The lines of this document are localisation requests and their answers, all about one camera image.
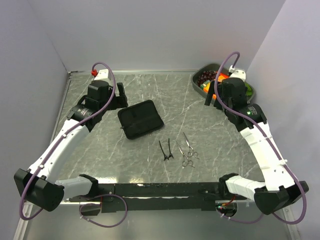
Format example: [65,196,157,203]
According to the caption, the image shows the black zippered tool case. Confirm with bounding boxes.
[117,99,164,140]

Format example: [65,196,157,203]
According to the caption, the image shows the silver hair scissors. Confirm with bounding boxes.
[176,142,194,168]
[183,132,199,159]

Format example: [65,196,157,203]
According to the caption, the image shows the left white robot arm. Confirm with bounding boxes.
[14,70,128,220]

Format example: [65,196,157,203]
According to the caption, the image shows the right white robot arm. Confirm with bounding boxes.
[200,69,309,215]

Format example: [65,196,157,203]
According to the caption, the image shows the orange juice carton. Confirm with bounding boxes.
[200,80,211,94]

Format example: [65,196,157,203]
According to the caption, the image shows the green leaf vegetable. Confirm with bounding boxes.
[245,83,253,97]

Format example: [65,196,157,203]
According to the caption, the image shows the orange carrot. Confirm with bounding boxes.
[216,73,229,82]

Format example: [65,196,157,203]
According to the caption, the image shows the dark red grapes bunch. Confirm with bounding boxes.
[196,70,217,87]

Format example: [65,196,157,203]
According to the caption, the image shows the grey plastic tray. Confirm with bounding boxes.
[191,63,256,104]

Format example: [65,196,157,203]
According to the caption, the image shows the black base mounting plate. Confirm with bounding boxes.
[68,182,235,213]

